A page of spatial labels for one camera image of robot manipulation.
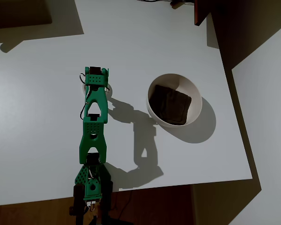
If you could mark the dark furniture piece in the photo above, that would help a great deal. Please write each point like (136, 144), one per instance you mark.
(18, 11)

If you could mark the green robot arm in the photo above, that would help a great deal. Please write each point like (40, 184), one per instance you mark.
(93, 131)

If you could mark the red-brown wooden board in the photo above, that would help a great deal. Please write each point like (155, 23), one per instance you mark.
(201, 11)

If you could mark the dark folded cloth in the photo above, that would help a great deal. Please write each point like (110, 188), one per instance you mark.
(171, 104)

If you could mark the beige round bowl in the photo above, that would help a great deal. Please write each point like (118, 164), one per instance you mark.
(175, 79)

